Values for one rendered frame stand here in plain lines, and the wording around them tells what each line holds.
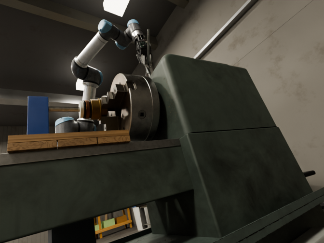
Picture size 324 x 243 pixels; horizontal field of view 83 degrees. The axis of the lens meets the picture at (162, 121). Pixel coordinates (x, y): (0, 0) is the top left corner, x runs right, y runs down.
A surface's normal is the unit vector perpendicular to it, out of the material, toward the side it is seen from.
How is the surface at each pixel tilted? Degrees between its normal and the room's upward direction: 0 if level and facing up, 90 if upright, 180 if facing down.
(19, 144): 90
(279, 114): 90
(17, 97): 90
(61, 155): 90
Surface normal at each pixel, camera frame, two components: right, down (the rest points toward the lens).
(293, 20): -0.81, -0.02
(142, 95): 0.48, -0.29
